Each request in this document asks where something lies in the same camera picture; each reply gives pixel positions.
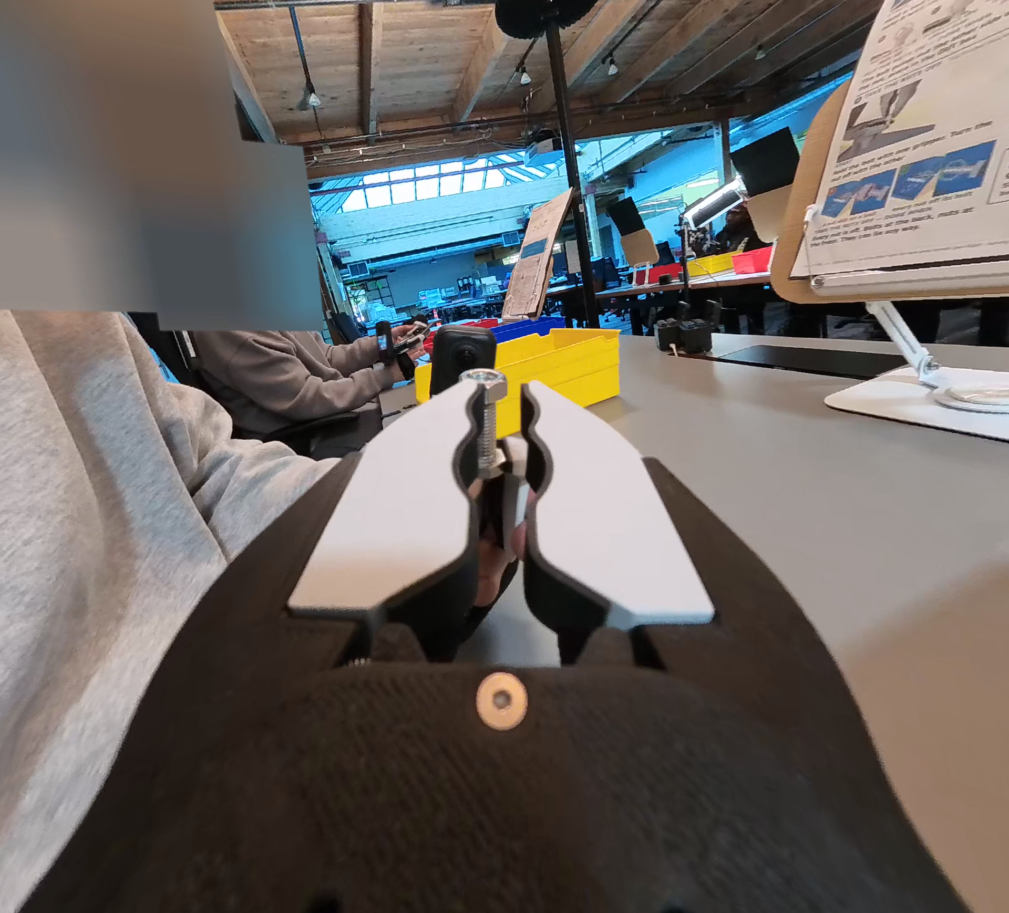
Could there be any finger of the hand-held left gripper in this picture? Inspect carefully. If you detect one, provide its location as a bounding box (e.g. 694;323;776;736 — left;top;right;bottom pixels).
473;478;507;540
504;440;531;537

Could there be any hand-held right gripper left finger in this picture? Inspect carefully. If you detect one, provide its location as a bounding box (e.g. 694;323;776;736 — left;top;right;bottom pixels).
287;379;482;658

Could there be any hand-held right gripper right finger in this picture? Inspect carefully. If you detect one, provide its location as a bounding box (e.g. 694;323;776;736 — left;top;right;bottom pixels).
520;379;717;663

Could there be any steel hex bolt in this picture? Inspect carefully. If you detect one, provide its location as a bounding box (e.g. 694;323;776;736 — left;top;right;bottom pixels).
459;369;507;462

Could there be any person's left forearm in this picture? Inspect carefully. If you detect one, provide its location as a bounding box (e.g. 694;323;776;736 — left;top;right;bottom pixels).
189;377;364;563

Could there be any black desk mat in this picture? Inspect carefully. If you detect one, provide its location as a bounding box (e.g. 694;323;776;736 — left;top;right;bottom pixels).
713;344;908;380

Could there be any person's left hand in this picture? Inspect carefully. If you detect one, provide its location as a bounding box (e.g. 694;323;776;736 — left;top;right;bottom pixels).
464;525;529;637

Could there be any blue plastic bin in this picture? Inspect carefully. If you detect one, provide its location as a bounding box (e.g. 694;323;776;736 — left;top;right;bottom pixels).
489;316;567;344

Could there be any wooden document board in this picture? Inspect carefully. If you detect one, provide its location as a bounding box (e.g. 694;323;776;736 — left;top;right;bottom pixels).
502;188;575;321

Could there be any small black and tan board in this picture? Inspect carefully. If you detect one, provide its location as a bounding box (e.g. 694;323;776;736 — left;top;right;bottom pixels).
605;198;659;265

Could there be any black office chair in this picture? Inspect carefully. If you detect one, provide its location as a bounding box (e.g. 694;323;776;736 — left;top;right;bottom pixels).
130;313;361;457

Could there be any white light bar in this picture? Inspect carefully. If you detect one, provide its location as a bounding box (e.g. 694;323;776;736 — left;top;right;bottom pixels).
682;179;746;229

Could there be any person's grey hoodie torso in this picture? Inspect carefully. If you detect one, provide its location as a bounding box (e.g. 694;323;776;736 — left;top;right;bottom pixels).
0;310;238;913

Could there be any instruction sheet on white stand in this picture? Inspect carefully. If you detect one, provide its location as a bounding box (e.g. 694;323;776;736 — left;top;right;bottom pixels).
771;0;1009;303

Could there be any white document stand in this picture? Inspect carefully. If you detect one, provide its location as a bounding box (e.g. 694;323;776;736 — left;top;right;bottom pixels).
823;298;1009;443

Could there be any large black and tan board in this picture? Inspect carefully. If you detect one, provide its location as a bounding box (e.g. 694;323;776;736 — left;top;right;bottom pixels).
729;127;801;244

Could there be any printed instruction sheet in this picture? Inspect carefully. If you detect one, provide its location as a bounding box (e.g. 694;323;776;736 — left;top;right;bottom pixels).
804;0;1009;277

